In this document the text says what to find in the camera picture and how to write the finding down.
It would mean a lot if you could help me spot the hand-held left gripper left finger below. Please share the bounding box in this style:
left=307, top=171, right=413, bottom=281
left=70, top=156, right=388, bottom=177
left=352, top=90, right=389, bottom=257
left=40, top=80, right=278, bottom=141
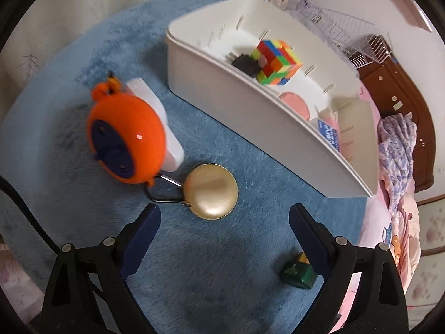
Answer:
left=41, top=203, right=162, bottom=334

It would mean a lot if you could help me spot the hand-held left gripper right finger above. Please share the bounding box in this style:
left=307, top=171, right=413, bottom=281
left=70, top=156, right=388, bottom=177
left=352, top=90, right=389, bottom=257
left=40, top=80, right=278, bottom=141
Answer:
left=288, top=203, right=411, bottom=334

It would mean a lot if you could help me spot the small green block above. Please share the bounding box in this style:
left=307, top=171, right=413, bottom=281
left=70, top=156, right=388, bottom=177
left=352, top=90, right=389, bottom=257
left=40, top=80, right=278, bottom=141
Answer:
left=280, top=251, right=319, bottom=289

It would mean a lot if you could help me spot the gold round case black ring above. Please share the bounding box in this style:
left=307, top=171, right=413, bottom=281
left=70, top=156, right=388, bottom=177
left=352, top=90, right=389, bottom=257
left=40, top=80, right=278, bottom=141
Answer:
left=145, top=162, right=240, bottom=221

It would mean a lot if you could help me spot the orange round plug socket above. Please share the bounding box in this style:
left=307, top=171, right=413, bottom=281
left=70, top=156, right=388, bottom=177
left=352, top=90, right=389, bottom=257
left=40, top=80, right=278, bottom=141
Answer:
left=86, top=71, right=167, bottom=186

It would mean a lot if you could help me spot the clear floss box blue label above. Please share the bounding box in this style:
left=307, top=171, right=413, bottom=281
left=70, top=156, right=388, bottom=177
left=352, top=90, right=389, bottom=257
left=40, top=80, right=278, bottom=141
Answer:
left=316, top=118, right=343, bottom=151

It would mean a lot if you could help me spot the white digital camera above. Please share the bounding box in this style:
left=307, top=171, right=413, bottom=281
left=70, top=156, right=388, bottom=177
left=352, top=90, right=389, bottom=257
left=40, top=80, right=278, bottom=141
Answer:
left=124, top=77, right=185, bottom=173

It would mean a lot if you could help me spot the pink clear plastic item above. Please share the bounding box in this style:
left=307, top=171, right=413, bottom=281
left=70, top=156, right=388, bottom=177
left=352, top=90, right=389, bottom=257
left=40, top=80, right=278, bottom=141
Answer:
left=314, top=106, right=340, bottom=126

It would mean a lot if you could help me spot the pink round disc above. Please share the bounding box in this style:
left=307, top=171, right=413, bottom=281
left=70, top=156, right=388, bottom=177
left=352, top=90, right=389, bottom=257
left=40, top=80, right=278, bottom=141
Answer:
left=279, top=91, right=312, bottom=122

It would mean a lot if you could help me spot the white plastic storage bin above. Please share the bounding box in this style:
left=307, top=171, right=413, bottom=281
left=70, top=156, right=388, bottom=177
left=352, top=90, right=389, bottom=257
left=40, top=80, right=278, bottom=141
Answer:
left=165, top=0, right=380, bottom=200

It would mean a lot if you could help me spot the colourful puzzle cube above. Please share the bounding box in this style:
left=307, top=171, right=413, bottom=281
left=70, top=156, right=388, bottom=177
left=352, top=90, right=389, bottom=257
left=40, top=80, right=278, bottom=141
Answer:
left=252, top=39, right=303, bottom=87

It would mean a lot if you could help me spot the black power adapter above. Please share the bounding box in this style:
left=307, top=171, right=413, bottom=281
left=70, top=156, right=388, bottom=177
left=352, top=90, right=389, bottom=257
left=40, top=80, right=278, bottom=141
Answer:
left=228, top=51, right=260, bottom=78

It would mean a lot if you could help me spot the blue fleece blanket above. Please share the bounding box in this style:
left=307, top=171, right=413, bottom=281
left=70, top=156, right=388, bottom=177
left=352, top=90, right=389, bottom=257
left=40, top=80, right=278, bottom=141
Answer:
left=0, top=0, right=370, bottom=334

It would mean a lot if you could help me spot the purple floral cloth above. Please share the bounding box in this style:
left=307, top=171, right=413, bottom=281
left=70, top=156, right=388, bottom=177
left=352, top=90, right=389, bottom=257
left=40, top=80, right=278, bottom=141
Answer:
left=376, top=112, right=418, bottom=217

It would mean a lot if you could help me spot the brown wooden cabinet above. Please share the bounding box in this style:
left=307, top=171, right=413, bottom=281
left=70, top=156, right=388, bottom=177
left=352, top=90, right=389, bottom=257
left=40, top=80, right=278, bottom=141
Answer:
left=357, top=55, right=437, bottom=194

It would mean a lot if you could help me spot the white curtain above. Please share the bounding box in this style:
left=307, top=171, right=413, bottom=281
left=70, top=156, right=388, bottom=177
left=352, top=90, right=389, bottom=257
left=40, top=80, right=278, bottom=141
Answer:
left=0, top=0, right=227, bottom=93

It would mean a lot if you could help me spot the black cable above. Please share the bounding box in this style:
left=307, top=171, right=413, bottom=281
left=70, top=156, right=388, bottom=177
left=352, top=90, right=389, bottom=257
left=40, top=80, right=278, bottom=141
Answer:
left=0, top=175, right=62, bottom=257

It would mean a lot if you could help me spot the white wire rack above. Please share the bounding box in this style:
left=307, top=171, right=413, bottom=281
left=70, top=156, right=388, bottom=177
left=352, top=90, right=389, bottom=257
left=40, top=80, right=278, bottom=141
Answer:
left=296, top=0, right=394, bottom=69

